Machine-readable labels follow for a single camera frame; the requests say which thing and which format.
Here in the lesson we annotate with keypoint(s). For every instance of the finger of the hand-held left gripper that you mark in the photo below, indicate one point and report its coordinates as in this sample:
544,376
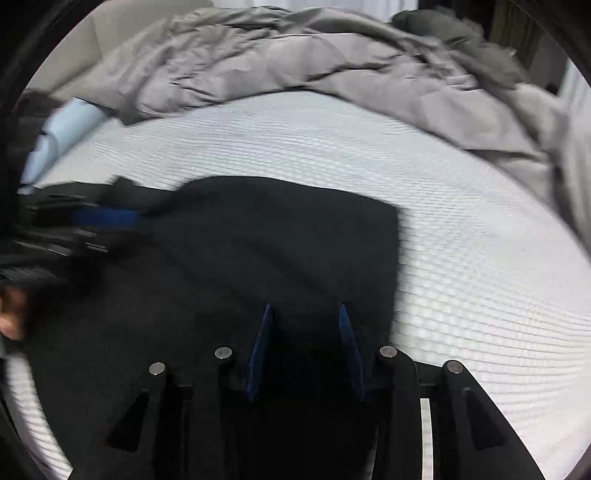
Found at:
108,218

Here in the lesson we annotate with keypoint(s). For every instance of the beige padded headboard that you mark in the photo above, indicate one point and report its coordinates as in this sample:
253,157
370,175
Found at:
92,32

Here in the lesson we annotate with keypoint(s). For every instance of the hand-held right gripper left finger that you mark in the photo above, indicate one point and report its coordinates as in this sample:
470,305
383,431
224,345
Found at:
261,353

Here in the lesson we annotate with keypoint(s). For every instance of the white honeycomb patterned bed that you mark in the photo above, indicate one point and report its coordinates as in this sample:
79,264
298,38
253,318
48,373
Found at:
461,277

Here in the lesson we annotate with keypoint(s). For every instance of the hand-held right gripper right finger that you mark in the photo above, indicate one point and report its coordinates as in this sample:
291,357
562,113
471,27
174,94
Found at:
351,353

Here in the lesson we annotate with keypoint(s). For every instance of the black pants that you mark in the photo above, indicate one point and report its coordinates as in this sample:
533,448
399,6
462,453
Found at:
277,240

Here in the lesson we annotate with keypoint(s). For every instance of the light blue bolster pillow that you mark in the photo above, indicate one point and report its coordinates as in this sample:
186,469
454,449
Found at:
60,131

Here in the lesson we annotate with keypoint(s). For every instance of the grey duvet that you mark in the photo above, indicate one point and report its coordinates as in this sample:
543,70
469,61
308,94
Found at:
300,55

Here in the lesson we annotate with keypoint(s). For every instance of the person's right hand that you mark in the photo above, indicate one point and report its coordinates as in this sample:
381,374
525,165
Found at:
14,314

